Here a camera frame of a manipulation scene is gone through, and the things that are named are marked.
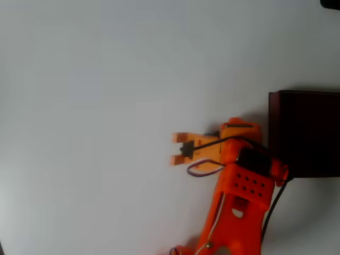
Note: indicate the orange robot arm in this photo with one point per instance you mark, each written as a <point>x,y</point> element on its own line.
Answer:
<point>252,233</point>

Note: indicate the dark brown box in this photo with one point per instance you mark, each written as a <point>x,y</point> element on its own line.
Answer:
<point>305,127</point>

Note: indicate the small black gripper camera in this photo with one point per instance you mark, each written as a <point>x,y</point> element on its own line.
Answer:
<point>187,151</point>

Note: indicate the black object at edge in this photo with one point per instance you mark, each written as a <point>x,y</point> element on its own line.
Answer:
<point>332,3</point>

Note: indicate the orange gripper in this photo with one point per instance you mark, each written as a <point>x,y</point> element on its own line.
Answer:
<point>205,151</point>

